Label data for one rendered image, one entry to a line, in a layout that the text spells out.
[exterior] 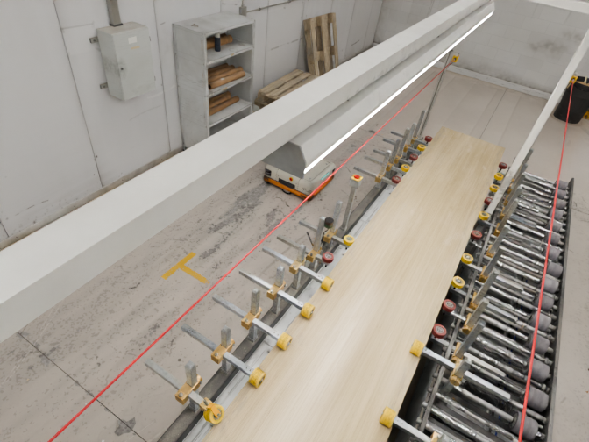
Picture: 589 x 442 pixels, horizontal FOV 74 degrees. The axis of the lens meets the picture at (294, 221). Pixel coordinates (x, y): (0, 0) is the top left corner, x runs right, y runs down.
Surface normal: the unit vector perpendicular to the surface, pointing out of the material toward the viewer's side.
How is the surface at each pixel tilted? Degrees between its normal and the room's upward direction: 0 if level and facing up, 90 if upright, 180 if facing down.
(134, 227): 90
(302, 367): 0
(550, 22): 90
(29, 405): 0
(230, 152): 0
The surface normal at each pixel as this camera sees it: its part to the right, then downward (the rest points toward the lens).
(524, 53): -0.52, 0.51
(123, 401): 0.11, -0.75
